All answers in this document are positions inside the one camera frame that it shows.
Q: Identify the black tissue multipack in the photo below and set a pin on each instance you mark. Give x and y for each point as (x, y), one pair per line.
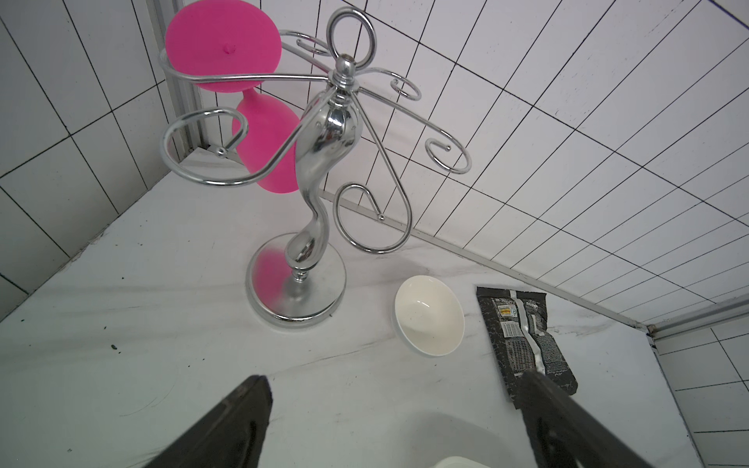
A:
(517, 325)

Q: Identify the chrome cup stand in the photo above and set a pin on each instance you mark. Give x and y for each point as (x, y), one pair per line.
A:
(298, 279)

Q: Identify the white bowl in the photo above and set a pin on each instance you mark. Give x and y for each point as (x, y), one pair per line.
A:
(428, 316)

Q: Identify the white storage box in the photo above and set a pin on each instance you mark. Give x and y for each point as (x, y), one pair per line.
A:
(458, 462)

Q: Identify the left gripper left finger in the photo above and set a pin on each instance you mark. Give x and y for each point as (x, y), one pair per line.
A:
(231, 434)

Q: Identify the pink cup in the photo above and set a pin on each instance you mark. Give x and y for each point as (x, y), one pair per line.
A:
(227, 46)

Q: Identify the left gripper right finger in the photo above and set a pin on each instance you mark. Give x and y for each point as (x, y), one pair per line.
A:
(563, 434)

